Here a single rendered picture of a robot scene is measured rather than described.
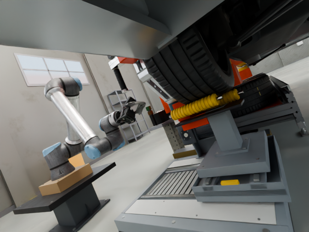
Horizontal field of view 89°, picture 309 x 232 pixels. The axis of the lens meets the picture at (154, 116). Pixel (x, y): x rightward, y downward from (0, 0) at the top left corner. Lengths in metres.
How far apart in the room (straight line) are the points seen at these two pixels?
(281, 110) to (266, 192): 0.81
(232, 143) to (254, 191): 0.25
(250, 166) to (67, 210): 1.30
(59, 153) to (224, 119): 1.29
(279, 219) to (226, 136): 0.38
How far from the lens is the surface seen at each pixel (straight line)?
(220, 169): 0.81
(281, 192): 0.76
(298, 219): 0.87
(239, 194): 0.79
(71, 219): 1.58
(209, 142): 1.42
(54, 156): 1.56
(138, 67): 0.78
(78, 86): 1.33
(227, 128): 0.88
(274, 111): 1.44
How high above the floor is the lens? 0.55
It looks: level
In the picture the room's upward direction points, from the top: 23 degrees counter-clockwise
